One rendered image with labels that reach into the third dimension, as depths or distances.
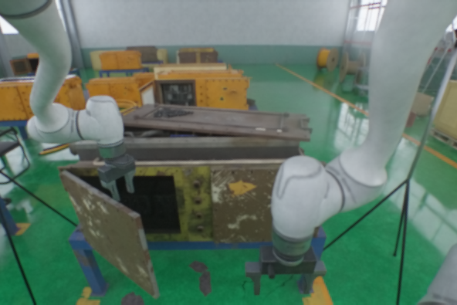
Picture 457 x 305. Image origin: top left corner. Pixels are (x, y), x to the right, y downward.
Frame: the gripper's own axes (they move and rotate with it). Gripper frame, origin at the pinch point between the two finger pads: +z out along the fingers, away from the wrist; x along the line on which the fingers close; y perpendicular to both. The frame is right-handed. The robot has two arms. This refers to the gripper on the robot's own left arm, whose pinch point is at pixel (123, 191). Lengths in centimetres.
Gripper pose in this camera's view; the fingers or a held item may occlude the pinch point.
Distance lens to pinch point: 104.3
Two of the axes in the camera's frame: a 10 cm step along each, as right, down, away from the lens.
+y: -8.4, -2.4, 4.8
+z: 0.0, 8.9, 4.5
